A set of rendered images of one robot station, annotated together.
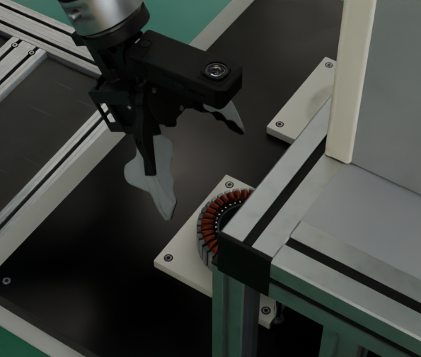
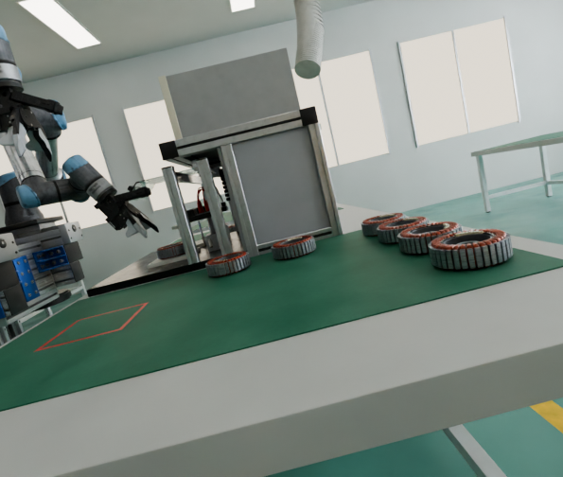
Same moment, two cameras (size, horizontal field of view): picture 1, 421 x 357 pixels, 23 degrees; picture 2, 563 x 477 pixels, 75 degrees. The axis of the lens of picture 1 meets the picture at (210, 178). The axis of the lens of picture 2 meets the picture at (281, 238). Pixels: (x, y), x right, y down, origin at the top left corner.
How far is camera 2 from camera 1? 1.02 m
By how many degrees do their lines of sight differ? 50
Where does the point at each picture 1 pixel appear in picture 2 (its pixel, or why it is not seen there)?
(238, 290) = (171, 172)
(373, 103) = (181, 119)
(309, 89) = not seen: hidden behind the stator
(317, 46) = not seen: hidden behind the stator
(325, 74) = not seen: hidden behind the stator
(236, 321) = (176, 188)
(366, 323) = (203, 138)
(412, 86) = (185, 107)
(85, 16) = (97, 187)
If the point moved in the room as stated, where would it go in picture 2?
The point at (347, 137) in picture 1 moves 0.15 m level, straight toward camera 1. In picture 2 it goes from (180, 134) to (188, 122)
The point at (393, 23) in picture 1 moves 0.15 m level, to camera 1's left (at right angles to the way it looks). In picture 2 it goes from (175, 94) to (123, 97)
